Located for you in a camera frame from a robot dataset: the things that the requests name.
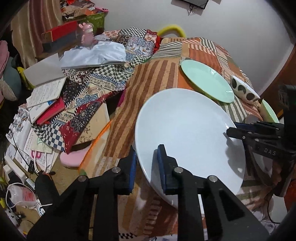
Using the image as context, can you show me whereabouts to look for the mint green bowl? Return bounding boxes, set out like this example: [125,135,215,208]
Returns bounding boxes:
[259,99,279,123]

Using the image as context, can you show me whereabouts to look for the white plate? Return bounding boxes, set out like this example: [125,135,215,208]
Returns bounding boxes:
[134,88,245,207]

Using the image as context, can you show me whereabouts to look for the mint green plate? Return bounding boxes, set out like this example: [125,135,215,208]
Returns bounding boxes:
[181,60,235,103]

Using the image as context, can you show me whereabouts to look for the right hand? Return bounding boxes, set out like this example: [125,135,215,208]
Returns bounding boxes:
[271,161,288,197]

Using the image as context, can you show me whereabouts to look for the white bowl black dots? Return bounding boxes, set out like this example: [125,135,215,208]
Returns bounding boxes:
[230,75,260,105]

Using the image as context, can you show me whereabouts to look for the white plastic bag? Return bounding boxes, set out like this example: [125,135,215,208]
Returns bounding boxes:
[6,183,37,209]

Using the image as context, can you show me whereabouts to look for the red notebook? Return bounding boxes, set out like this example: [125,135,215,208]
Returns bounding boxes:
[36,97,65,125]

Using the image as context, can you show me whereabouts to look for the checkered patchwork quilt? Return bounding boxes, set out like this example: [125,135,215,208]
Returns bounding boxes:
[33,27,158,153]

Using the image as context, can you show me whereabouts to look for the open notebook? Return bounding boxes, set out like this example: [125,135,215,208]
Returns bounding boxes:
[24,53,66,108]

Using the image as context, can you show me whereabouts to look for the plush toy with pink scarf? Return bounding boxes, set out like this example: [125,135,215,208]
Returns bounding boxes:
[1,41,22,101]

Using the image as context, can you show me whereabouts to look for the light blue plastic bag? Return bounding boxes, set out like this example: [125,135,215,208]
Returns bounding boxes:
[60,41,126,69]

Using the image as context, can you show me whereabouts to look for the dark blue flat box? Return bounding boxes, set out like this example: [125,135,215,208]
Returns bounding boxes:
[42,32,80,53]

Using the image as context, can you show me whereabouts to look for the pink toy figurine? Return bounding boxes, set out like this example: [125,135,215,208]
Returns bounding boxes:
[78,23,98,47]

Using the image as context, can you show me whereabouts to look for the red flat box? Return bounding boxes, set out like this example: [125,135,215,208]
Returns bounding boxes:
[41,21,78,43]

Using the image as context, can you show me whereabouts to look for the green patterned box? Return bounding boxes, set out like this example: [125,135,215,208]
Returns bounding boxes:
[86,12,105,36]

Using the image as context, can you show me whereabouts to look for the striped brown curtain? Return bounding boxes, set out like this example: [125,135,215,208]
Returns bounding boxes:
[11,0,63,68]

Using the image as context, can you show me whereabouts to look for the wall mounted black screen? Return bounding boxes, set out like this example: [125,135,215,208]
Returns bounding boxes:
[182,0,208,9]

